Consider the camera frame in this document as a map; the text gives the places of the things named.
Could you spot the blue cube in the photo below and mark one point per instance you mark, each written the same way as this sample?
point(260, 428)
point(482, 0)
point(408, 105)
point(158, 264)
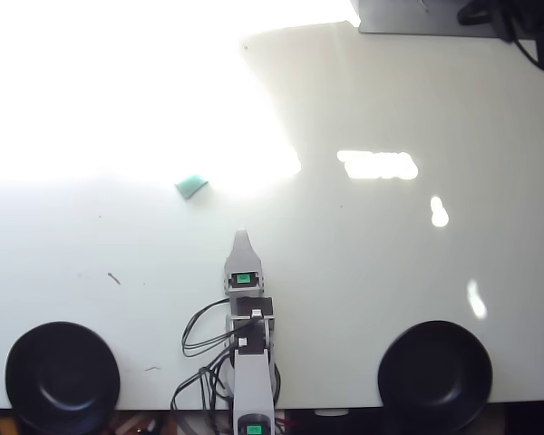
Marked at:
point(191, 185)

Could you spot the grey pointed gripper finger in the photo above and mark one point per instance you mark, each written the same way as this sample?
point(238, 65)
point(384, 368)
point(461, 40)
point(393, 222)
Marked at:
point(243, 258)

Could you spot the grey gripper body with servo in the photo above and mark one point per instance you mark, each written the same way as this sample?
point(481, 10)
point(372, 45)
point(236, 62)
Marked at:
point(244, 292)

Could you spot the black round bowl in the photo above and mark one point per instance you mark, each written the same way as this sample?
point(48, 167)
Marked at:
point(62, 376)
point(435, 376)

